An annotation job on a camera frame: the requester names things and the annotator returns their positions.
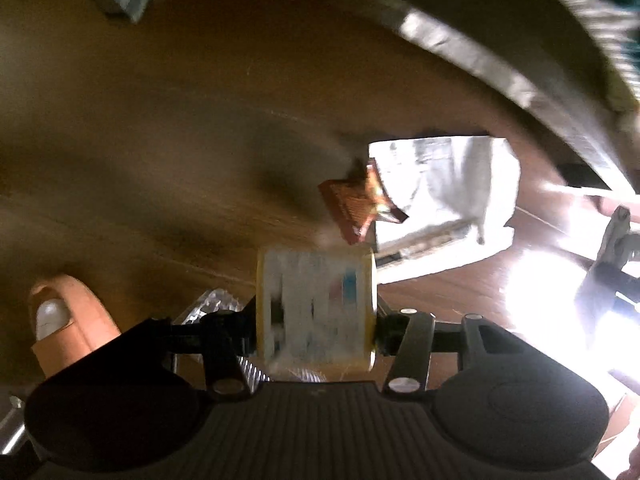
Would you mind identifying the clear plastic cup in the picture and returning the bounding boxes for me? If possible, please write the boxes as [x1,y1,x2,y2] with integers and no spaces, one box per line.
[172,288,326,391]

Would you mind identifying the white yellow carton box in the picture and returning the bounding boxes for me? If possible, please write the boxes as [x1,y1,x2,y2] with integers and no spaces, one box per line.
[255,246,378,376]

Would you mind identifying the brown snack wrapper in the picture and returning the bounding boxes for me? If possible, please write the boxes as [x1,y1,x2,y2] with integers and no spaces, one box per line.
[318,158,408,245]

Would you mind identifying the orange slipper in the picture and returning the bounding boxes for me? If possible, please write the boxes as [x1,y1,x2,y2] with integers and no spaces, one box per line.
[27,274,122,378]

